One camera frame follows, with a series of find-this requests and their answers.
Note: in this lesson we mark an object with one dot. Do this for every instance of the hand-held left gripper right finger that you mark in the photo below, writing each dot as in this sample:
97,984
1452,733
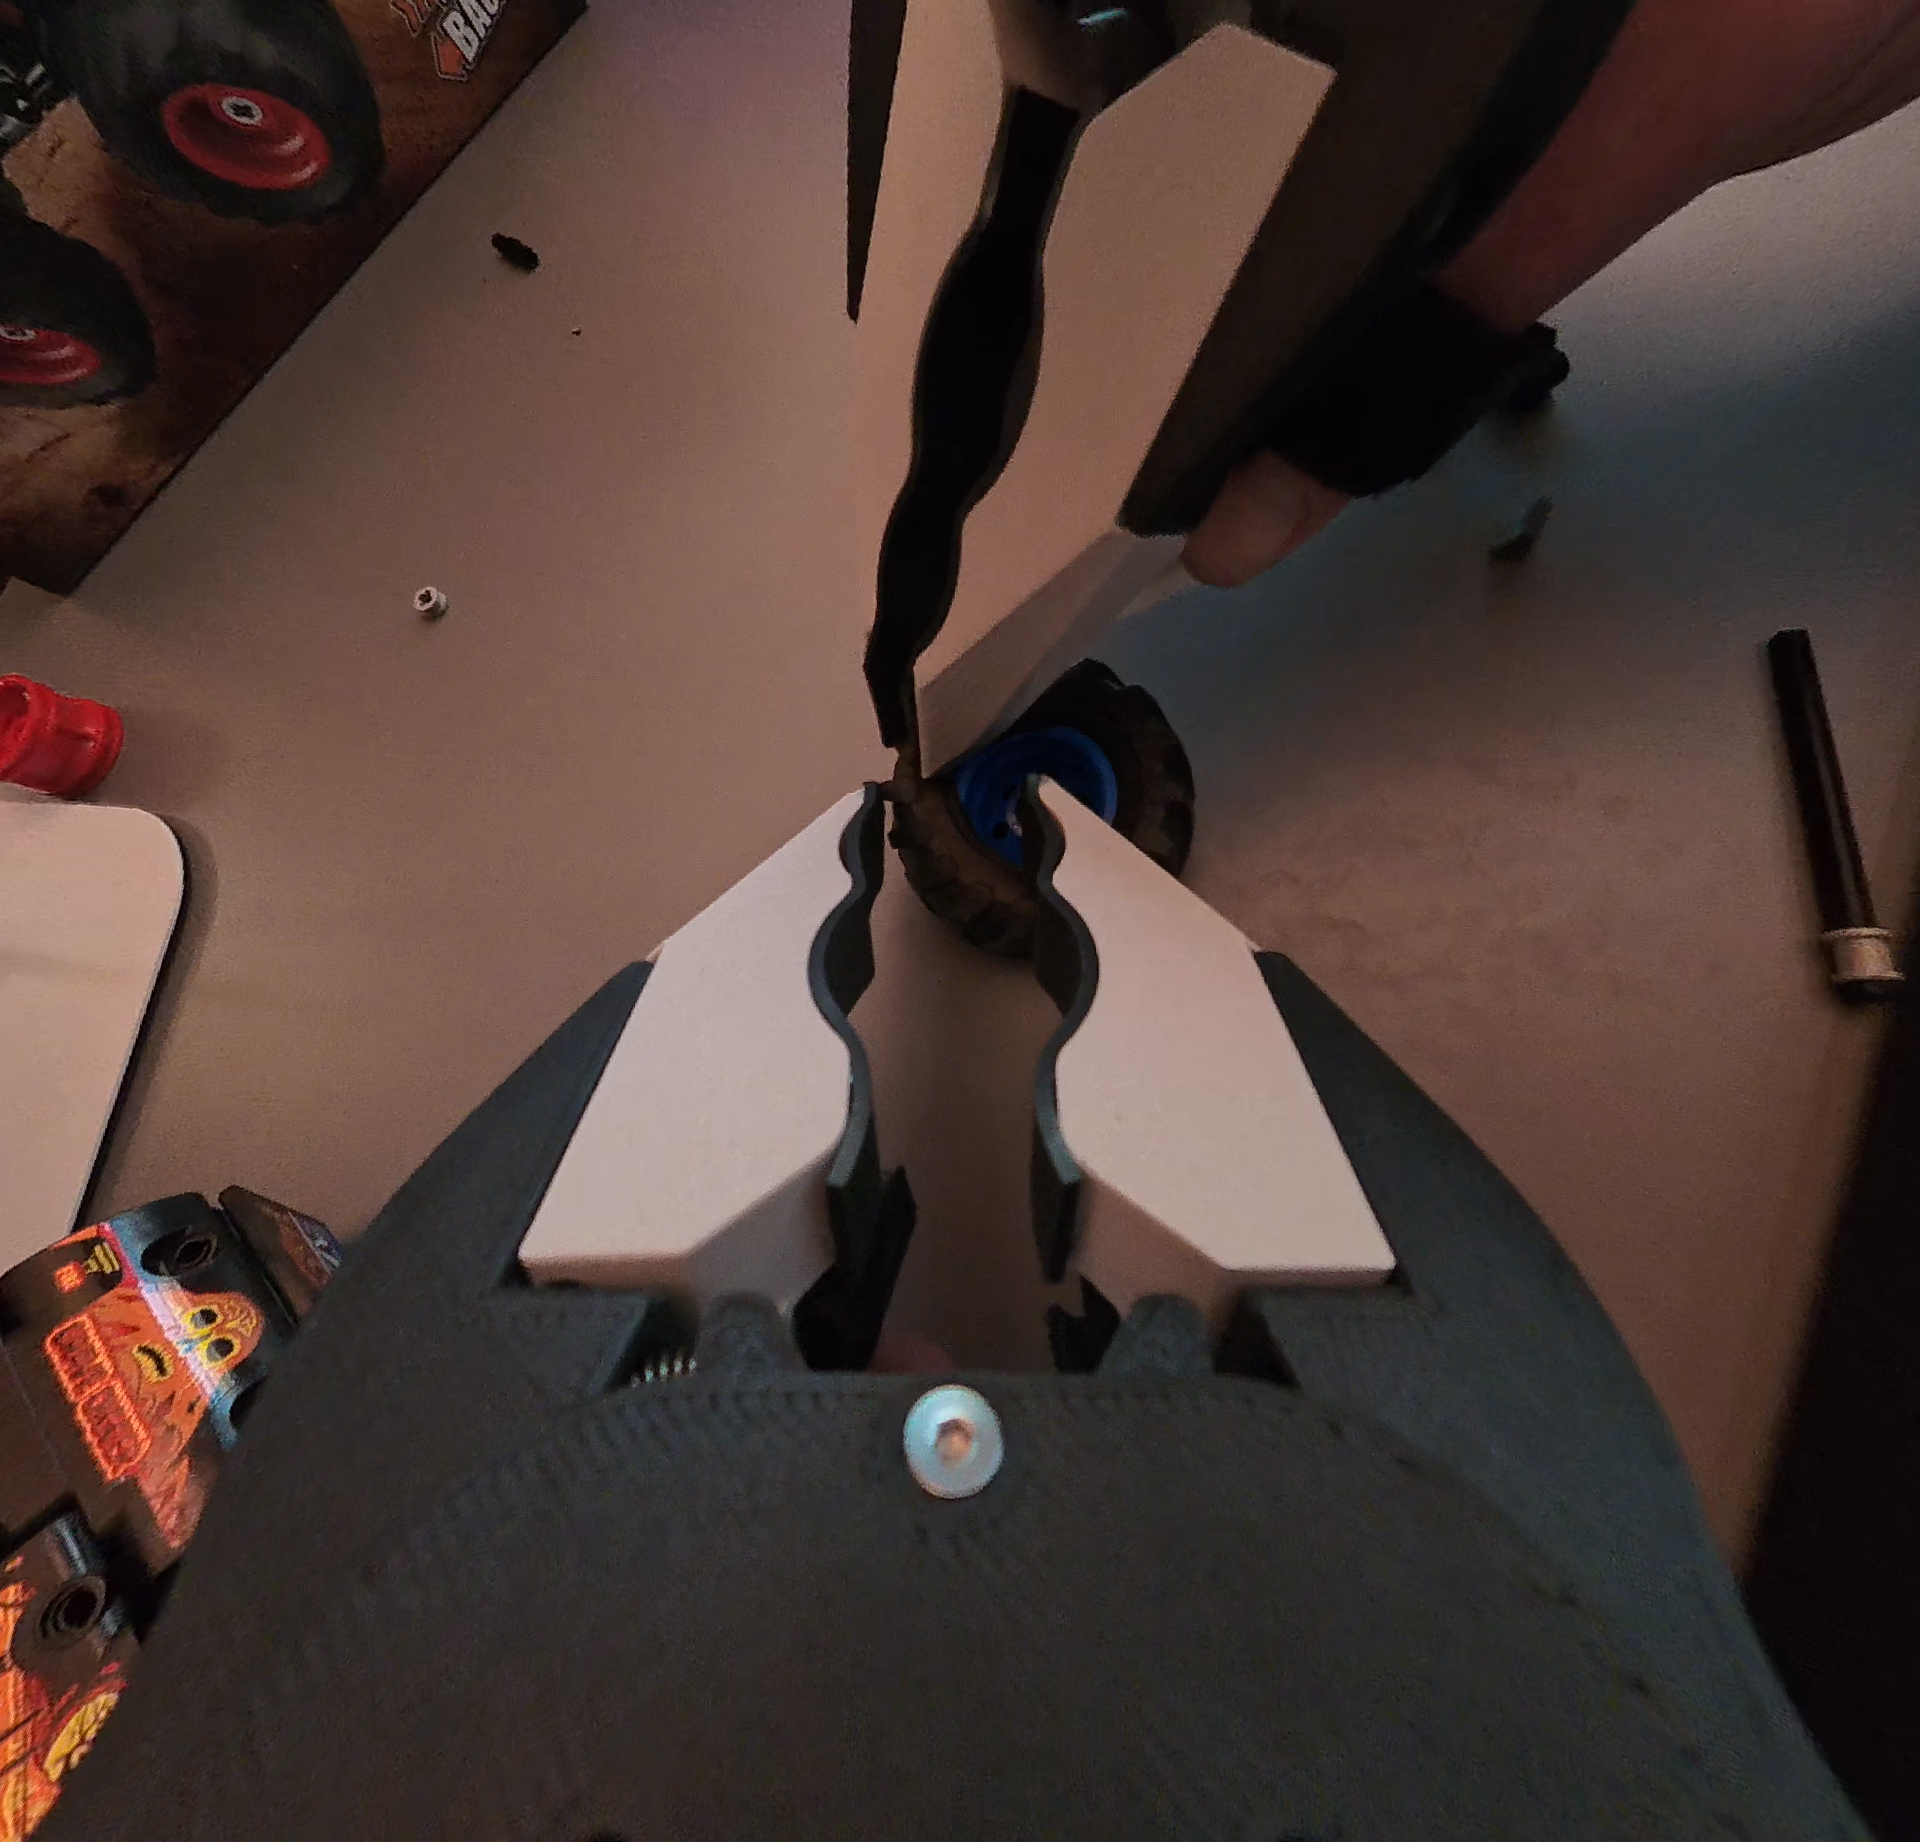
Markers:
1216,1124

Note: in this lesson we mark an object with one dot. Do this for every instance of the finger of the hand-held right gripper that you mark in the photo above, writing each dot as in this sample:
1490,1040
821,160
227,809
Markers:
931,147
1171,251

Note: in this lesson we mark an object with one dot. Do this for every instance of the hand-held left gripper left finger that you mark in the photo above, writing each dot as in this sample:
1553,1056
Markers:
705,1124

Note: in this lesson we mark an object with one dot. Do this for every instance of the black toy tire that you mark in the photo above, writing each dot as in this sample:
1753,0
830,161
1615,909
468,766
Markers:
1141,764

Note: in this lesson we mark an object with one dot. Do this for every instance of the blue toy wheel rim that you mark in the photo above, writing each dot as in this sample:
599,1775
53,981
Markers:
998,785

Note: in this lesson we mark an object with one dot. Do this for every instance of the person's right forearm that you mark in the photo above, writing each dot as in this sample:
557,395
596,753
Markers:
1726,102

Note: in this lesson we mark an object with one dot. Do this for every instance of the grey desk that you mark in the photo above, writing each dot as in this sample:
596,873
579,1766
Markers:
526,824

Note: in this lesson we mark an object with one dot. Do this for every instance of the person's right hand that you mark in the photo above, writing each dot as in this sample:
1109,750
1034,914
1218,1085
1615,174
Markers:
1260,523

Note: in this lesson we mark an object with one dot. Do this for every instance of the small black toy piece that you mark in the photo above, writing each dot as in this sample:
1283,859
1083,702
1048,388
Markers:
516,251
1523,530

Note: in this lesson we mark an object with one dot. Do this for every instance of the black toy axle grey end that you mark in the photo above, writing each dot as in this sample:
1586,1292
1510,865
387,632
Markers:
1831,824

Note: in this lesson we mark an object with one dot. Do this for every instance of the red toy wheel rim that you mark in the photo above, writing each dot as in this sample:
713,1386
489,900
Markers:
53,739

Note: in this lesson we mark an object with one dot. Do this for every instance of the toy truck cardboard box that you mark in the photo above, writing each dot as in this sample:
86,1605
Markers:
181,251

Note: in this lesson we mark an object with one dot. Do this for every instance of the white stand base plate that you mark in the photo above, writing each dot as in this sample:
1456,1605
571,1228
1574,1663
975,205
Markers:
76,1003

